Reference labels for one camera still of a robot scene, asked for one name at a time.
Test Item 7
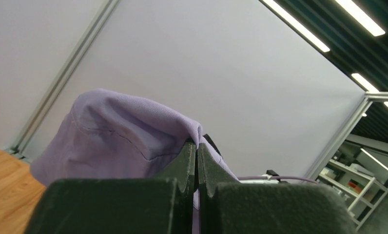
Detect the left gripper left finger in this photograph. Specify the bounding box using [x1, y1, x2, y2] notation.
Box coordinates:
[25, 139, 196, 234]

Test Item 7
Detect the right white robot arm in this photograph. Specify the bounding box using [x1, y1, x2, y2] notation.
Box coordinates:
[238, 170, 286, 184]

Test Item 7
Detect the metal storage shelf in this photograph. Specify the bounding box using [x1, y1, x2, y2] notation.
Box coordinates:
[316, 159, 388, 230]

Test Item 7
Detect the lavender hat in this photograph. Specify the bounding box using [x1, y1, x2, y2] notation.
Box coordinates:
[30, 88, 240, 234]

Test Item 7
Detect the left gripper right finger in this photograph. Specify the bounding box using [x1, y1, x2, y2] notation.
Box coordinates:
[197, 143, 356, 234]

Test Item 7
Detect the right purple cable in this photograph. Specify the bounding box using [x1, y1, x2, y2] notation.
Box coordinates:
[237, 175, 319, 185]

